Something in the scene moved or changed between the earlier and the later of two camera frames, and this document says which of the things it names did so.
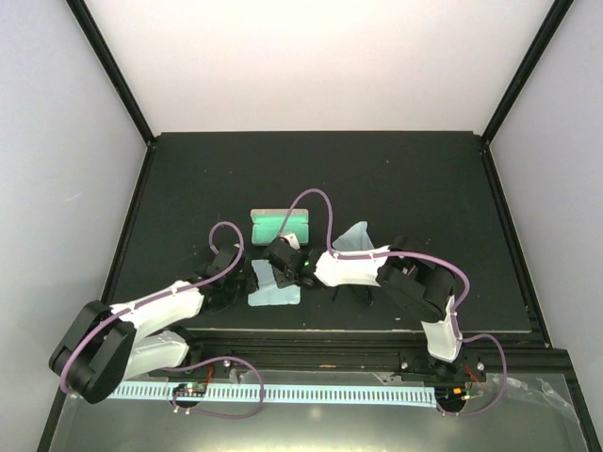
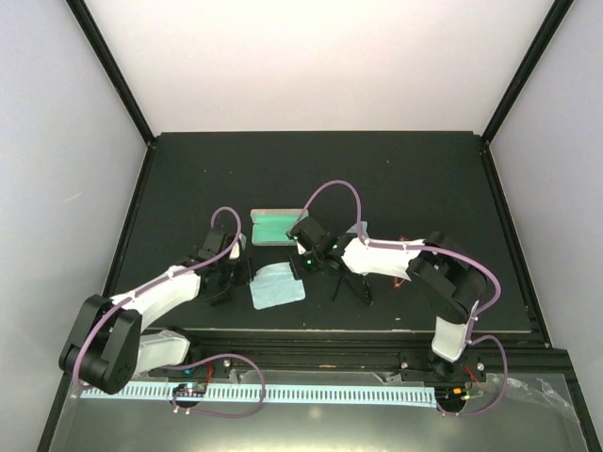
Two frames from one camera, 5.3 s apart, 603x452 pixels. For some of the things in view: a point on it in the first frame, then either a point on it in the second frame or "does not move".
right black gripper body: x=284 y=279 to x=314 y=264
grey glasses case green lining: x=268 y=221 does not move
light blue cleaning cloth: x=269 y=292 does not move
